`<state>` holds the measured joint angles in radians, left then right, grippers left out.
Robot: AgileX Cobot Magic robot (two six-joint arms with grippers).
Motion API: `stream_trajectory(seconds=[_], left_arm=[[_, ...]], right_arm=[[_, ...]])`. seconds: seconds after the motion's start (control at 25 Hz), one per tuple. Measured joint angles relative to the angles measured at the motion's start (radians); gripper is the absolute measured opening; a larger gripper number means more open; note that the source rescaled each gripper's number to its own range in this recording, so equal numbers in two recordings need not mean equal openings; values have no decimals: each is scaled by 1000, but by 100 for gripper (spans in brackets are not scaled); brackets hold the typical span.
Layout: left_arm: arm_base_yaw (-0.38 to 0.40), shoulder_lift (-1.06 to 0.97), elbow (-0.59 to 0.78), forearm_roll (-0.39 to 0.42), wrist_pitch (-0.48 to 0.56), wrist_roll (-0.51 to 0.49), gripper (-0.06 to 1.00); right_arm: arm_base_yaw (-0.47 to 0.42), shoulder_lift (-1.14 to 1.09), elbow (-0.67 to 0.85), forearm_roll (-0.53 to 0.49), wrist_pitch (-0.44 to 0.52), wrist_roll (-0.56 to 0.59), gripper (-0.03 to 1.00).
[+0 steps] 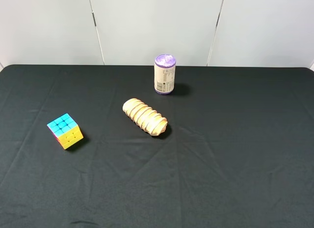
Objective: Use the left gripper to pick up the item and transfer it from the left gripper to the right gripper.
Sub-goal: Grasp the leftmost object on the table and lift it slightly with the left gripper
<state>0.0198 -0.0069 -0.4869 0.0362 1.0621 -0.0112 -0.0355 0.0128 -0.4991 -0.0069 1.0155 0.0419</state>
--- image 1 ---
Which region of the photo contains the colourful puzzle cube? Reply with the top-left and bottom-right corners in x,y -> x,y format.
47,114 -> 83,150

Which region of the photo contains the purple-capped cylindrical container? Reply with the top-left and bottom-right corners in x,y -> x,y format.
154,54 -> 176,95

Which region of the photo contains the black tablecloth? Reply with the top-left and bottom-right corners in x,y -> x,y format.
0,65 -> 314,228

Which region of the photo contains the ridged tan bread loaf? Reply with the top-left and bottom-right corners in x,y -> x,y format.
122,98 -> 168,136

